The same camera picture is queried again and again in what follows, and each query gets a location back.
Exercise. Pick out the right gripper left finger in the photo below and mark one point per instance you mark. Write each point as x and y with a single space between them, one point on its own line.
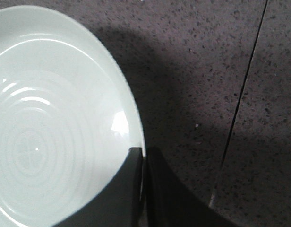
118 204

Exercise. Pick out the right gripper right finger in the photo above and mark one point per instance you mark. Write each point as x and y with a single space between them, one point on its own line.
170 203

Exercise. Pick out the light green round plate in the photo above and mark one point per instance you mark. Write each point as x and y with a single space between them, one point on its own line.
67 117

